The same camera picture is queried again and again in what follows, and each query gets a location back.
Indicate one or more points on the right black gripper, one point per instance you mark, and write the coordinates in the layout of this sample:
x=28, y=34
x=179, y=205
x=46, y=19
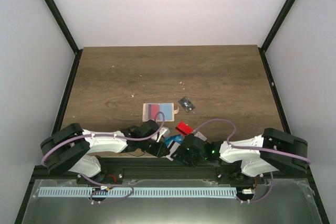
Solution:
x=181, y=157

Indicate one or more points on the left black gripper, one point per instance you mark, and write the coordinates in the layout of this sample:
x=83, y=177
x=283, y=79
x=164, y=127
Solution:
x=158, y=152

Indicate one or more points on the red card black stripe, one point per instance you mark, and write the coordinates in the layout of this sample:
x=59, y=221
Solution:
x=184, y=129

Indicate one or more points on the beige leather card holder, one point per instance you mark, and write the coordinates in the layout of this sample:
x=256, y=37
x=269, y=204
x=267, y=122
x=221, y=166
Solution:
x=167, y=112

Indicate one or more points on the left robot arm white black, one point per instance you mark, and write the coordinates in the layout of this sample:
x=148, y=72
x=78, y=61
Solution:
x=76, y=150

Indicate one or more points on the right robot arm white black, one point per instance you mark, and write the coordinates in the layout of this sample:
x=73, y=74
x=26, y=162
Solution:
x=272, y=151

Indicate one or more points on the white card black magstripe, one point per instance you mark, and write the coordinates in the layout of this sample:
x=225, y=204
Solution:
x=173, y=146

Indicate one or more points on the blue white card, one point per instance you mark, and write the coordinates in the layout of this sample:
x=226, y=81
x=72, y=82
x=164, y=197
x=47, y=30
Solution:
x=173, y=139

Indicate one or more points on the black VIP card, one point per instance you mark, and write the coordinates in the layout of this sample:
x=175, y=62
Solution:
x=186, y=104

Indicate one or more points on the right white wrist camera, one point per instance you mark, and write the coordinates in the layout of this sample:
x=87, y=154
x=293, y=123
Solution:
x=200, y=135

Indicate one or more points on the black aluminium front rail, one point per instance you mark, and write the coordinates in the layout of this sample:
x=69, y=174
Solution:
x=121, y=169

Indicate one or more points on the light blue slotted cable duct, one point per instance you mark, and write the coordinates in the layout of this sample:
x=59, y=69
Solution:
x=139, y=192

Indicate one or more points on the left black frame post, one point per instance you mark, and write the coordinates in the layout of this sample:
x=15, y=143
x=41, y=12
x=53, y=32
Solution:
x=62, y=25

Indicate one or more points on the black frame post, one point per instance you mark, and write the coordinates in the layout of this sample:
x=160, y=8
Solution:
x=62, y=25
x=288, y=4

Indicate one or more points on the right black frame post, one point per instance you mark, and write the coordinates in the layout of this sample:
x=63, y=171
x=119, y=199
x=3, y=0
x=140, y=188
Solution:
x=288, y=4

